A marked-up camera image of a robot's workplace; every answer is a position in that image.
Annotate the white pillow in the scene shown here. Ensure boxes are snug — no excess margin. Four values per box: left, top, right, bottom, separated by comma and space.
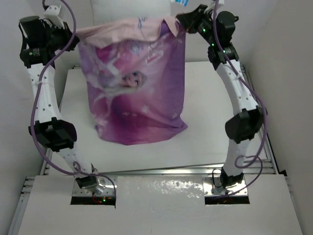
90, 0, 191, 25

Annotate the aluminium frame rail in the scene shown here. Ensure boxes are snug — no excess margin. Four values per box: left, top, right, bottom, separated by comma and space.
240, 64, 281, 174

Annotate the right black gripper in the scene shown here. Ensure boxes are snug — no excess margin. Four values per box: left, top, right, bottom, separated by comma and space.
179, 2, 220, 45

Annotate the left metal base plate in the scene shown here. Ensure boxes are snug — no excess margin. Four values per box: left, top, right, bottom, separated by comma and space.
72, 177, 115, 197

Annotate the metal base plate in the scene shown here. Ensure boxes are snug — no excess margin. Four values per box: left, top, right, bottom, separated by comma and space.
72, 177, 115, 197
202, 176, 249, 196

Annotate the pink purple pillowcase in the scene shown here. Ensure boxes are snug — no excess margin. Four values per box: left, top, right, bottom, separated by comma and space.
76, 17, 187, 145

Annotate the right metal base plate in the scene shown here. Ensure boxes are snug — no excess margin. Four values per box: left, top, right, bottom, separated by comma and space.
202, 176, 249, 196

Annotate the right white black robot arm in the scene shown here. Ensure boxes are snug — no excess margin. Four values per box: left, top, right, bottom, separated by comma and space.
176, 0, 266, 188

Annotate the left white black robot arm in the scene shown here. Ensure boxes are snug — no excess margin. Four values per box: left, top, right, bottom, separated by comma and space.
19, 16, 99, 190

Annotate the white front cover board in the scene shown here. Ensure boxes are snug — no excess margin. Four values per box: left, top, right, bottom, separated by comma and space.
19, 175, 302, 235

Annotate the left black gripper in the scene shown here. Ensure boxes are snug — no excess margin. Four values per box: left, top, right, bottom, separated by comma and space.
41, 20, 76, 51

